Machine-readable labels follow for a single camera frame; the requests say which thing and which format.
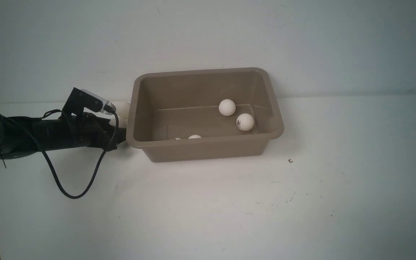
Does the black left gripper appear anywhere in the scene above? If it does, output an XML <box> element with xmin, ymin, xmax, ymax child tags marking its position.
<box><xmin>62</xmin><ymin>112</ymin><xmax>127</xmax><ymax>150</ymax></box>

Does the brown plastic bin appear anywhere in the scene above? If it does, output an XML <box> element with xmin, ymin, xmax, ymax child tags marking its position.
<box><xmin>126</xmin><ymin>67</ymin><xmax>284</xmax><ymax>163</ymax></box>

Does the plain white ping-pong ball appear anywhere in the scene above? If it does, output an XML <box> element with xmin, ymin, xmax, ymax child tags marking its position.
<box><xmin>218</xmin><ymin>99</ymin><xmax>236</xmax><ymax>117</ymax></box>

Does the white ping-pong ball with logo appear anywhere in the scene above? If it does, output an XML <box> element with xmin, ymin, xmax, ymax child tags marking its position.
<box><xmin>236</xmin><ymin>113</ymin><xmax>255</xmax><ymax>132</ymax></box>

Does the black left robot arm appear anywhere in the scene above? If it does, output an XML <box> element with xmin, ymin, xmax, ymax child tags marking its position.
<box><xmin>0</xmin><ymin>108</ymin><xmax>126</xmax><ymax>259</ymax></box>

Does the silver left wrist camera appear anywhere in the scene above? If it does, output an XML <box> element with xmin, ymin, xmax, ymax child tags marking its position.
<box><xmin>61</xmin><ymin>87</ymin><xmax>117</xmax><ymax>117</ymax></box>

